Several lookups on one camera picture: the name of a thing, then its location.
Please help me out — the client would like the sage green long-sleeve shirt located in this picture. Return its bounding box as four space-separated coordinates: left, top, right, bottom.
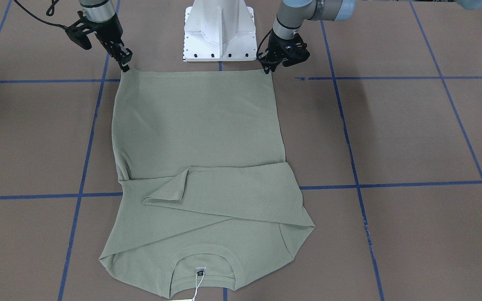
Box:
99 70 315 298

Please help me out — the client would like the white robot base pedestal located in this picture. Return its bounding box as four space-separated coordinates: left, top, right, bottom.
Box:
182 0 257 62

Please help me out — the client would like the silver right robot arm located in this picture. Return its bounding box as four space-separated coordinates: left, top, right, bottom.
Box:
65 0 133 72

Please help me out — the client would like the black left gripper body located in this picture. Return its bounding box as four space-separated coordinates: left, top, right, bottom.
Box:
257 29 310 70

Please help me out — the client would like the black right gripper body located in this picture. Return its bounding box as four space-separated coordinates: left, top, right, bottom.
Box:
65 12 133 63

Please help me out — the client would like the white garment hang tag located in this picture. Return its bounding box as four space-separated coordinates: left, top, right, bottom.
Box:
170 298 195 301

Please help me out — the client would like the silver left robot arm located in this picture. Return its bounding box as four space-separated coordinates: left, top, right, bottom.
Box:
256 0 356 74

